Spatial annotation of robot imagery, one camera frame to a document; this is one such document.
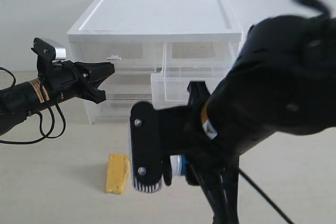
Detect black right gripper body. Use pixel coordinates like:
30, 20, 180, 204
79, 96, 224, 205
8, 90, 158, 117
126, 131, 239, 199
157, 81, 236, 186

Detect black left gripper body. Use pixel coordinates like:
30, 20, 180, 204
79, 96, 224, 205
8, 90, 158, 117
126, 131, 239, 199
46, 61, 92, 103

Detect white bottle blue label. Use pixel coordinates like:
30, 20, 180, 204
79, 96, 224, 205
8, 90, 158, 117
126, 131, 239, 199
170, 155, 187, 177

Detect yellow cheese wedge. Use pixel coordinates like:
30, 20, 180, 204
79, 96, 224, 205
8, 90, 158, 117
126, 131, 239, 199
105, 154, 130, 195

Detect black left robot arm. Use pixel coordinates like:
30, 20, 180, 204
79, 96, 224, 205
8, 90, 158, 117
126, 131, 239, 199
1, 61, 115, 135

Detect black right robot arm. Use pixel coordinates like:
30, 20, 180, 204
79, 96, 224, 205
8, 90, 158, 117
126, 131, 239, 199
158, 15, 335, 223

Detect white plastic drawer cabinet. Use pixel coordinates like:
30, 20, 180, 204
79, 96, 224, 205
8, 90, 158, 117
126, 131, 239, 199
67, 0, 244, 125

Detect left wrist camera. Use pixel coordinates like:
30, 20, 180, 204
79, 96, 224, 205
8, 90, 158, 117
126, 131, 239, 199
31, 37, 67, 77

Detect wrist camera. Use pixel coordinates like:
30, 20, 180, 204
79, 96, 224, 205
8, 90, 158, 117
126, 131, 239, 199
31, 37, 67, 77
129, 101, 163, 194

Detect left black cable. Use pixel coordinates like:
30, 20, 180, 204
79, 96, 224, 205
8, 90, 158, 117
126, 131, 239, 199
0, 66, 66, 145

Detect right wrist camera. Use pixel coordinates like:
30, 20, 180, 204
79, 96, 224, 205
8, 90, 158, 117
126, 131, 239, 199
129, 101, 163, 194

